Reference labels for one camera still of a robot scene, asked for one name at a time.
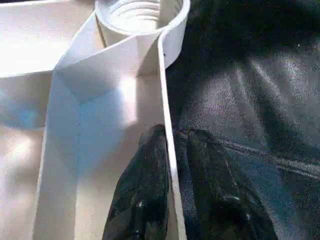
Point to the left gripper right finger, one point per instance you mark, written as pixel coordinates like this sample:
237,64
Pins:
220,195

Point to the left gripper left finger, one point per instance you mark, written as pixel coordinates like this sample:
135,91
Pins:
142,195

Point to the black mat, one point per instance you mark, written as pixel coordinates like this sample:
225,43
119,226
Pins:
250,75

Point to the white plastic table top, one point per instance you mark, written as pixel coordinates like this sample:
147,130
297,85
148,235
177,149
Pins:
60,125

